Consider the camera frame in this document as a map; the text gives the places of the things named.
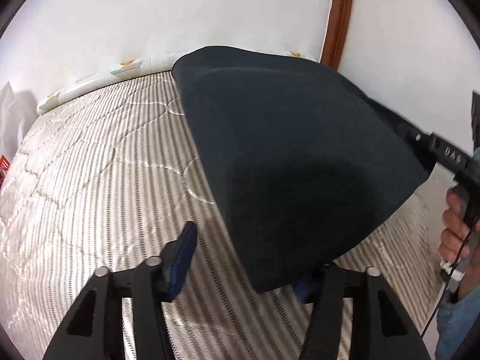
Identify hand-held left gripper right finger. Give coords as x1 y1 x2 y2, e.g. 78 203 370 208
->
292 263 432 360

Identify black sweater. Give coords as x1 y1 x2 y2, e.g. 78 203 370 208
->
172 46 430 295

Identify brown wooden door frame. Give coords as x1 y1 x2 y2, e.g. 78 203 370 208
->
319 0 356 72

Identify striped quilted mattress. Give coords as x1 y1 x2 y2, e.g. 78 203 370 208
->
0 69 462 360

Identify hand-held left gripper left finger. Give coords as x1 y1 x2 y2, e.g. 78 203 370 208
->
43 221 198 360

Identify person's right hand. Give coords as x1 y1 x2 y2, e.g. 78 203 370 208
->
438 187 479 271

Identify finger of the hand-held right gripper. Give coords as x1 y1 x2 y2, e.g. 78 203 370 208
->
394 120 475 175

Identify black cable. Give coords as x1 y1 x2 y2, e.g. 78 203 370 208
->
420 229 473 338

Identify white shopping bag red label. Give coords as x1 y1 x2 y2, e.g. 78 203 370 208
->
0 82 38 192

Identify blue jeans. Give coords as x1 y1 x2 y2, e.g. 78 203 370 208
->
435 281 480 360

